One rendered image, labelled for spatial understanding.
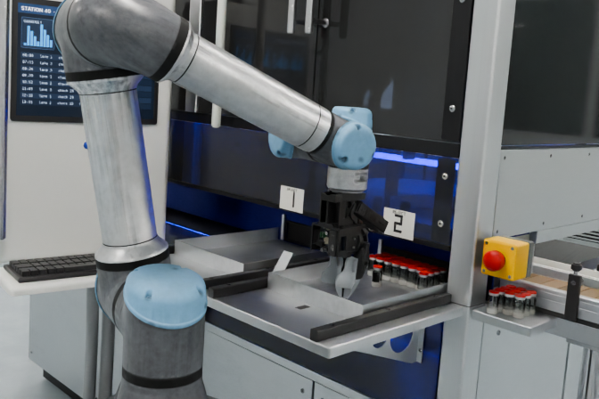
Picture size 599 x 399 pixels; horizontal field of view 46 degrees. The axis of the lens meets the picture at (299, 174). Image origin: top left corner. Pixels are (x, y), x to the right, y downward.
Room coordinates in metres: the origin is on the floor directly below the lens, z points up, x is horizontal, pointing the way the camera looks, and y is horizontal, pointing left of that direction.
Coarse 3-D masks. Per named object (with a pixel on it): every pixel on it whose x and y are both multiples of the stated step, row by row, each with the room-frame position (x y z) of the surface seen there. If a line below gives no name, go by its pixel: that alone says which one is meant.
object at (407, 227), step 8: (384, 208) 1.55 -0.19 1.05; (392, 208) 1.53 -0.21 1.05; (384, 216) 1.55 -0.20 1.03; (392, 216) 1.53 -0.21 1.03; (408, 216) 1.50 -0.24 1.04; (392, 224) 1.53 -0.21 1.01; (408, 224) 1.50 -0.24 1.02; (384, 232) 1.55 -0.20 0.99; (392, 232) 1.53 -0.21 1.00; (408, 232) 1.50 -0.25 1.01
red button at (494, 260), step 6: (492, 252) 1.32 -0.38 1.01; (498, 252) 1.32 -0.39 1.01; (486, 258) 1.33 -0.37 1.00; (492, 258) 1.32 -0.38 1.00; (498, 258) 1.31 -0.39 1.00; (504, 258) 1.32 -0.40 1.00; (486, 264) 1.33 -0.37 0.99; (492, 264) 1.32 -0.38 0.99; (498, 264) 1.31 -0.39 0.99; (504, 264) 1.32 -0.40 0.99; (492, 270) 1.32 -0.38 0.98; (498, 270) 1.32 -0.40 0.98
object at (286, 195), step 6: (282, 186) 1.79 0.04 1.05; (282, 192) 1.79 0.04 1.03; (288, 192) 1.77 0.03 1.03; (300, 192) 1.74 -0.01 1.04; (282, 198) 1.79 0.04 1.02; (288, 198) 1.77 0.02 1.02; (294, 198) 1.75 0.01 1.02; (300, 198) 1.74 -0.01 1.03; (282, 204) 1.79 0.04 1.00; (288, 204) 1.77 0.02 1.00; (294, 204) 1.75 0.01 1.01; (300, 204) 1.74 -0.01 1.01; (294, 210) 1.75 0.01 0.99; (300, 210) 1.74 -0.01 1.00
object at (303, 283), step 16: (272, 272) 1.43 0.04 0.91; (288, 272) 1.47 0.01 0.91; (304, 272) 1.50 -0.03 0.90; (320, 272) 1.54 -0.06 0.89; (272, 288) 1.42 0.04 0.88; (288, 288) 1.39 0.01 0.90; (304, 288) 1.35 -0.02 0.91; (320, 288) 1.45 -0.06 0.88; (368, 288) 1.48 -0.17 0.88; (384, 288) 1.49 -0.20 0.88; (400, 288) 1.50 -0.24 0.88; (432, 288) 1.40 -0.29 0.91; (320, 304) 1.32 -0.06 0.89; (336, 304) 1.29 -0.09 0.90; (352, 304) 1.26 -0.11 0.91; (368, 304) 1.26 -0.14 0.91; (384, 304) 1.29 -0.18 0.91
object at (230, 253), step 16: (176, 240) 1.67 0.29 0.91; (192, 240) 1.70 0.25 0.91; (208, 240) 1.74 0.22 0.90; (224, 240) 1.77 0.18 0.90; (240, 240) 1.81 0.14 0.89; (256, 240) 1.85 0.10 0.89; (272, 240) 1.88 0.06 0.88; (192, 256) 1.62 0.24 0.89; (208, 256) 1.58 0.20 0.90; (224, 256) 1.54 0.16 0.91; (240, 256) 1.68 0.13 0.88; (256, 256) 1.69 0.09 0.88; (272, 256) 1.70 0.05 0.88; (304, 256) 1.62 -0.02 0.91; (320, 256) 1.66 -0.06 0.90; (224, 272) 1.53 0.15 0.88
